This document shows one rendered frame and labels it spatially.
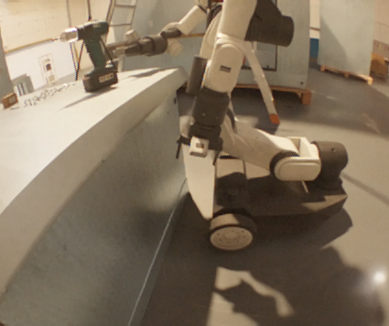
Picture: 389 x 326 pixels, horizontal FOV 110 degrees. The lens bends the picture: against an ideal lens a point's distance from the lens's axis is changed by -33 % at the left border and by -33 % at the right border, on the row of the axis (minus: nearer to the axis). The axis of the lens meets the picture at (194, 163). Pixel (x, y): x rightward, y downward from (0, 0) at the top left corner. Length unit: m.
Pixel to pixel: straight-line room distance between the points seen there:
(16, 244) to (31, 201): 0.06
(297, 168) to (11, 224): 0.85
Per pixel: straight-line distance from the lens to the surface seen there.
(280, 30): 0.69
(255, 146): 0.79
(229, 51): 0.44
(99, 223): 0.45
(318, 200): 0.93
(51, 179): 0.30
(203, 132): 0.53
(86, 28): 0.70
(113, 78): 0.72
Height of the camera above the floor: 0.77
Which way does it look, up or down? 35 degrees down
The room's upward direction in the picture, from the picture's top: 5 degrees counter-clockwise
